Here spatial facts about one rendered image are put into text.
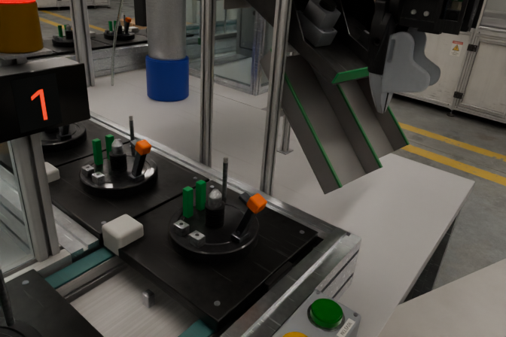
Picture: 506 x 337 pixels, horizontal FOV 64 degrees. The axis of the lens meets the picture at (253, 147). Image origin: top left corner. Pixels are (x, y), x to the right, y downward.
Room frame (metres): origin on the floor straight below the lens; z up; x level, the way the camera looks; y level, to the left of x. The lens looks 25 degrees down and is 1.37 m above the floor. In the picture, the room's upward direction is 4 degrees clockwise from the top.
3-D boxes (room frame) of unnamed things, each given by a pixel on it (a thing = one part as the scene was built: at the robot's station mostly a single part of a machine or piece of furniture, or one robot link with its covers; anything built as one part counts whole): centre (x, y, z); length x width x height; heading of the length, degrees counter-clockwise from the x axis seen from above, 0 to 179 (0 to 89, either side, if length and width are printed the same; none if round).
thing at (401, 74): (0.41, -0.15, 1.27); 0.06 x 0.03 x 0.09; 53
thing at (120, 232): (0.52, 0.05, 1.01); 0.24 x 0.24 x 0.13; 53
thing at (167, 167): (0.66, 0.25, 1.01); 0.24 x 0.24 x 0.13; 53
